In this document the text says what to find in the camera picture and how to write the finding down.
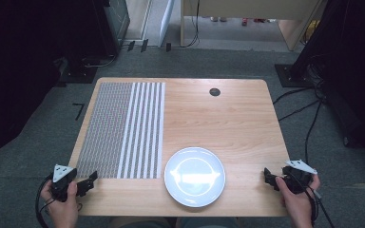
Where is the black curtain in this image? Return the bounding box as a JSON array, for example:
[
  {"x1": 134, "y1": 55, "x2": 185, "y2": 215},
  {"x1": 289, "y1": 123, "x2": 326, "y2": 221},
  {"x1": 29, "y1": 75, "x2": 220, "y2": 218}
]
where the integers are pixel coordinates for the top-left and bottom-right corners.
[
  {"x1": 0, "y1": 0, "x2": 108, "y2": 169},
  {"x1": 289, "y1": 0, "x2": 365, "y2": 162}
]

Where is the person's left hand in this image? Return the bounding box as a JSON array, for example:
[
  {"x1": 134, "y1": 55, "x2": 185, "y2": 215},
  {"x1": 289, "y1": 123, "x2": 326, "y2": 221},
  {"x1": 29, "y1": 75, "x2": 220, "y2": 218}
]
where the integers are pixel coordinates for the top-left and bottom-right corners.
[{"x1": 40, "y1": 180, "x2": 80, "y2": 222}]

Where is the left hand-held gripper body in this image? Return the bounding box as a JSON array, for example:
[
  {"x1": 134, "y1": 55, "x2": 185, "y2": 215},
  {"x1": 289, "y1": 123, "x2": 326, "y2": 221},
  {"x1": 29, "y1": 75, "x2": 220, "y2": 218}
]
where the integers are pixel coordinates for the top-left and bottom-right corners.
[{"x1": 49, "y1": 163, "x2": 78, "y2": 203}]

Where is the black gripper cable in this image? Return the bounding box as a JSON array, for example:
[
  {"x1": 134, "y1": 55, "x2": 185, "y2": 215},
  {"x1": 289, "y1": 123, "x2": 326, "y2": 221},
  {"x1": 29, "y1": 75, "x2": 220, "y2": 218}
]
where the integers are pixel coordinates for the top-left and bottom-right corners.
[
  {"x1": 289, "y1": 172, "x2": 336, "y2": 228},
  {"x1": 34, "y1": 175, "x2": 55, "y2": 228}
]

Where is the black floor cable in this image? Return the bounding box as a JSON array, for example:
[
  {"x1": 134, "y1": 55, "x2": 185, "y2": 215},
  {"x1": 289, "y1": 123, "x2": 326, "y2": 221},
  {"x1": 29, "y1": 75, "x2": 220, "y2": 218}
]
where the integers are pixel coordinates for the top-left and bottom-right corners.
[{"x1": 272, "y1": 86, "x2": 322, "y2": 123}]

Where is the black hanging cable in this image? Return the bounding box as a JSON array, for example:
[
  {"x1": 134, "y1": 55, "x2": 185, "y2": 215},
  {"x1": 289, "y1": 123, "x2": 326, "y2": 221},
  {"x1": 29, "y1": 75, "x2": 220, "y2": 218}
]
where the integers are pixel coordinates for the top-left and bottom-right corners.
[{"x1": 182, "y1": 0, "x2": 202, "y2": 49}]

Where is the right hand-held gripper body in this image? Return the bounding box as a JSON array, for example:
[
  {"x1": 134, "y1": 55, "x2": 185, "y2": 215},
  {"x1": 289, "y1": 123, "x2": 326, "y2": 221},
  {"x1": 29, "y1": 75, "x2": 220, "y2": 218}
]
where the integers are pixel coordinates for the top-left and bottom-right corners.
[{"x1": 281, "y1": 159, "x2": 318, "y2": 195}]

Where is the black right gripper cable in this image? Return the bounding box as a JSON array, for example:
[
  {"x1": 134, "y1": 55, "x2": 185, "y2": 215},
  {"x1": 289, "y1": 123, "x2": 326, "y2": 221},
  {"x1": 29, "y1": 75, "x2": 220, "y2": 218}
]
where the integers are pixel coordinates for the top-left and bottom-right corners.
[{"x1": 289, "y1": 172, "x2": 336, "y2": 228}]

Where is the white board panel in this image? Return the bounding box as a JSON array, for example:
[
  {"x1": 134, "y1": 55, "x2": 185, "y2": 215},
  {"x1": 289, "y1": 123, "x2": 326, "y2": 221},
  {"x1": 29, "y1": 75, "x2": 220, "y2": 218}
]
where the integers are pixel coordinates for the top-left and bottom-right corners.
[{"x1": 157, "y1": 0, "x2": 176, "y2": 48}]

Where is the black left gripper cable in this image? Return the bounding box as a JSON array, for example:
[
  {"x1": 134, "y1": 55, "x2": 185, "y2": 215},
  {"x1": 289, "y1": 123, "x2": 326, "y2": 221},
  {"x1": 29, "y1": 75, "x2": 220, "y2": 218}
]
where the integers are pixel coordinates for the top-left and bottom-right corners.
[{"x1": 34, "y1": 175, "x2": 55, "y2": 228}]

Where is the person's right hand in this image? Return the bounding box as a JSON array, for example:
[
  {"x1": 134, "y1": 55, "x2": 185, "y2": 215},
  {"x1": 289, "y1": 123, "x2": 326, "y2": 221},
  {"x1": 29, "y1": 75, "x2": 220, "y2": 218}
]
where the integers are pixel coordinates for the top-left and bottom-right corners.
[{"x1": 274, "y1": 173, "x2": 322, "y2": 221}]

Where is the grey striped woven placemat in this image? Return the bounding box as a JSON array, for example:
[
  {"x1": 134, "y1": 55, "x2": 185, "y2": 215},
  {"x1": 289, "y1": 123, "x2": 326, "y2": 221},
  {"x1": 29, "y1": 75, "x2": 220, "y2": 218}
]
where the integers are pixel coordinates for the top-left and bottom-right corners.
[{"x1": 75, "y1": 81, "x2": 166, "y2": 181}]

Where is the light wooden desk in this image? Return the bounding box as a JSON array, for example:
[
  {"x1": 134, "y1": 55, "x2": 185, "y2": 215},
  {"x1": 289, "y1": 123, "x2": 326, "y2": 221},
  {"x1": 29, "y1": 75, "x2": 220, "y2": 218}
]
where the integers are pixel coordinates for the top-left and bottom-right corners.
[{"x1": 180, "y1": 0, "x2": 326, "y2": 52}]

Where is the black stand base plate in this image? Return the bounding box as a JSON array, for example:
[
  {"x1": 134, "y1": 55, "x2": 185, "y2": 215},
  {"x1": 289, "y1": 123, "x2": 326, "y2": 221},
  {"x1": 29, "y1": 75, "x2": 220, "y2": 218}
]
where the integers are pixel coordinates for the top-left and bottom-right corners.
[{"x1": 274, "y1": 63, "x2": 316, "y2": 88}]

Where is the dark equipment cabinet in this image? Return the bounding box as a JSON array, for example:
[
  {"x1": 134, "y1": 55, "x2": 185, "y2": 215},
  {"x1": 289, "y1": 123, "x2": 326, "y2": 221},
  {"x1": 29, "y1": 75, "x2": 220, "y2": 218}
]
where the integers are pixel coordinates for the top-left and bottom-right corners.
[{"x1": 93, "y1": 0, "x2": 131, "y2": 58}]

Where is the pale blue round plate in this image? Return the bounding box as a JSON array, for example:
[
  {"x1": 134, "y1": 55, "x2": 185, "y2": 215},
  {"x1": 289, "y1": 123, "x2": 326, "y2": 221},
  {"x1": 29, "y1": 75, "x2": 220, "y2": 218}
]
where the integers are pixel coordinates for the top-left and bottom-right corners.
[{"x1": 163, "y1": 146, "x2": 227, "y2": 209}]

